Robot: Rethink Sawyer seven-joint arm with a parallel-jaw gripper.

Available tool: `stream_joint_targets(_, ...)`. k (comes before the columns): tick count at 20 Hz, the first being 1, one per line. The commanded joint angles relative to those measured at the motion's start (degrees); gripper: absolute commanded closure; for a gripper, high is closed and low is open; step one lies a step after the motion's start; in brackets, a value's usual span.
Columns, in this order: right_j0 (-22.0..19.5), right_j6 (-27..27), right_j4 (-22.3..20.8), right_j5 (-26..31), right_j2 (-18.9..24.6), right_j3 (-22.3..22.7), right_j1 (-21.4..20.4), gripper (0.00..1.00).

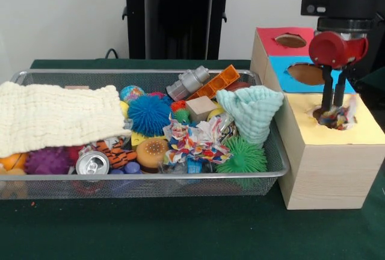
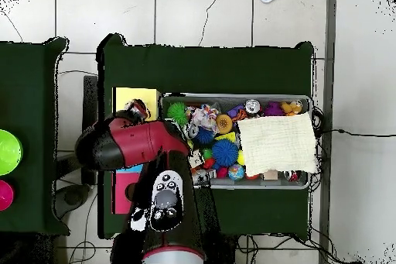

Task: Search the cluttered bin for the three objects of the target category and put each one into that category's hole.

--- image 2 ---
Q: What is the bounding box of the large blue spiky ball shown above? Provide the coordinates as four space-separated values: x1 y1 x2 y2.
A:
210 138 239 167

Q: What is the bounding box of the globe print ball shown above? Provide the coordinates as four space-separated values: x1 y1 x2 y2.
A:
227 163 246 181

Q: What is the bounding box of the bright green round bowl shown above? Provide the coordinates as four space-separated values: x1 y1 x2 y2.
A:
0 129 24 177

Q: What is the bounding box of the cream muslin cloth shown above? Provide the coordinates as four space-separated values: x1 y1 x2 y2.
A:
237 111 319 178

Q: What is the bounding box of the dark grey floor pedal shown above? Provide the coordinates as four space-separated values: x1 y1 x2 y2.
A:
54 183 91 218

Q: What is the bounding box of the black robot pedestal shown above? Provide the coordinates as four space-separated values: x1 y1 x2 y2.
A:
203 234 239 264

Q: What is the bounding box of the orange yellow plush toy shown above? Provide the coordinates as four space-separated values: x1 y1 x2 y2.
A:
280 99 303 117

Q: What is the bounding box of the wire mesh bin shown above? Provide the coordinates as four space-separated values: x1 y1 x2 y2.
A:
160 91 312 190

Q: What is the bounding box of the pink round bowl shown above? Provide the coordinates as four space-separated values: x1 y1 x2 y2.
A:
0 179 15 212

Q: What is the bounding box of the green spiky ball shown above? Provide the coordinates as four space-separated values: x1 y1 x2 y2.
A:
166 101 189 126

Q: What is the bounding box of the green covered side table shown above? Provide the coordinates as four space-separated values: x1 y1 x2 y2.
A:
0 36 70 235

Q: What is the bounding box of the purple knobbly ball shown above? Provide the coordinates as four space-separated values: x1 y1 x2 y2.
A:
262 101 283 117

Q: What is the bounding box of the wooden box with three holes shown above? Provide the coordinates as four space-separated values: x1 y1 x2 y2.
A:
111 86 162 215

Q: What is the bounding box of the toy burger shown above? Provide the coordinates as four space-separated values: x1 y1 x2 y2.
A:
215 114 234 135

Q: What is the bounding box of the long black cable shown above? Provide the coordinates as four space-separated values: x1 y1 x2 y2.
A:
315 127 396 139

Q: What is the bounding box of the silver drink can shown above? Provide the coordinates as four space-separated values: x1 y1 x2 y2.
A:
244 98 261 115

